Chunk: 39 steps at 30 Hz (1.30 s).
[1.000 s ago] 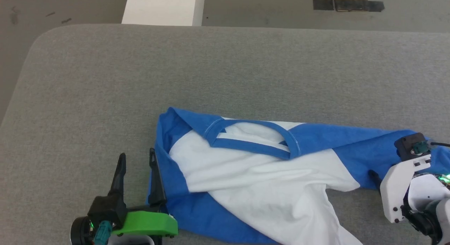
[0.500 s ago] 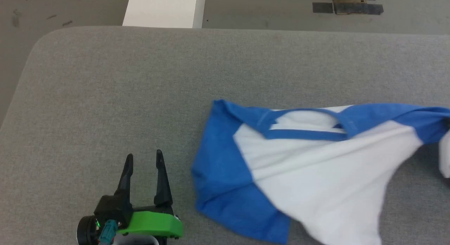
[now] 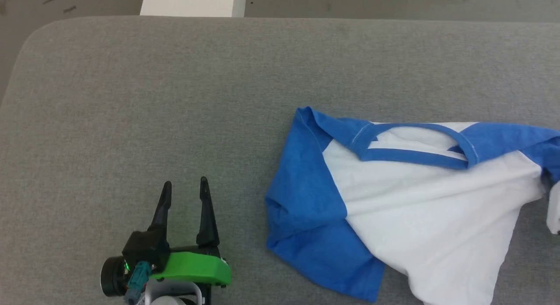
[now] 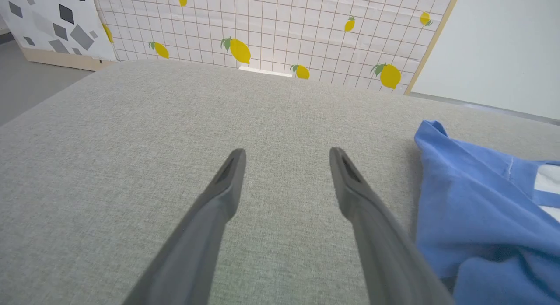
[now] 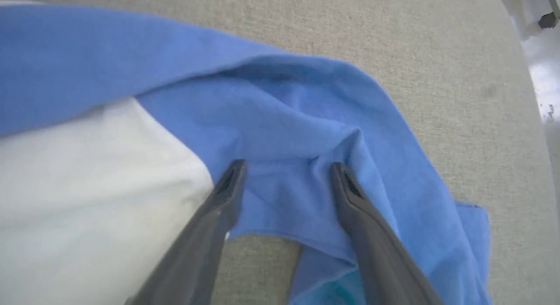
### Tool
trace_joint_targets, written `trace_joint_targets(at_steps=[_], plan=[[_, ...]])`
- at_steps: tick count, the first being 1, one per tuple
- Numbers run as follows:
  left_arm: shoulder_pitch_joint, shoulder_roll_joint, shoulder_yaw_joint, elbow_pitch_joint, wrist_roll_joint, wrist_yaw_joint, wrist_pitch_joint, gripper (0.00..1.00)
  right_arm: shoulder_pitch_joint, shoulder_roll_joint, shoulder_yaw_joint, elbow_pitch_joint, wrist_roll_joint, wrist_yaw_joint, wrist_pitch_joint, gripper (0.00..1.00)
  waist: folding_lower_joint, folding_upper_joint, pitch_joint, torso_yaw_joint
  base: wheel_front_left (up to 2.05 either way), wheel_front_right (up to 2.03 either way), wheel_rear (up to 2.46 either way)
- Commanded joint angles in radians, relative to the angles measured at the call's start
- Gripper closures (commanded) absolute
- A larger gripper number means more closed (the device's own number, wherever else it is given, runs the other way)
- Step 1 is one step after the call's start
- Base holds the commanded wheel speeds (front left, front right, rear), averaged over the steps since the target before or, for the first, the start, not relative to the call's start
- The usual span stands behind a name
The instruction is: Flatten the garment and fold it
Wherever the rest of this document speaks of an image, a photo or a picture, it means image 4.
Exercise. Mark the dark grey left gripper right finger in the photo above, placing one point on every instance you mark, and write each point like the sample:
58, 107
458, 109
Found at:
376, 235

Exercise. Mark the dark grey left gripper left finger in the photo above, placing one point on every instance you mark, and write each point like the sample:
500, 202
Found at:
205, 226

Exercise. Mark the blue and white shirt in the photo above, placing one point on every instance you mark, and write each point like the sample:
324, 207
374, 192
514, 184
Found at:
481, 208

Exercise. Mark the grey fabric sofa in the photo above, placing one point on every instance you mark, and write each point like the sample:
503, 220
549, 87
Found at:
131, 165

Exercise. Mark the white rectangular box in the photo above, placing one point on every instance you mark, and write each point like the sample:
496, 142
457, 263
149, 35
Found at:
264, 71

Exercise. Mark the lemon print grid panel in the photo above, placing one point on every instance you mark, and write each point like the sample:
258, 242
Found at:
288, 16

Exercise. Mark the white partition board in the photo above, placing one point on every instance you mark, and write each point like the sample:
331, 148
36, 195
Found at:
503, 42

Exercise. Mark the grey geometric print panel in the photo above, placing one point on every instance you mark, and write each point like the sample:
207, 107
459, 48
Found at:
48, 20

